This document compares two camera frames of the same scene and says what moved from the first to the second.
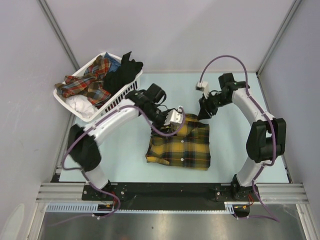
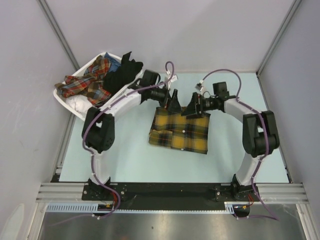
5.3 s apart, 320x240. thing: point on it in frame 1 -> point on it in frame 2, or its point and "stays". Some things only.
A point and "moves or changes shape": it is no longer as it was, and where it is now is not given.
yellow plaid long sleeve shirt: x=190 y=148 moves or changes shape
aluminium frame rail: x=273 y=193 stays
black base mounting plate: x=171 y=196 stays
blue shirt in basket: x=115 y=65 stays
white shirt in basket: x=81 y=104 stays
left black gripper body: x=157 y=117 -> x=166 y=100
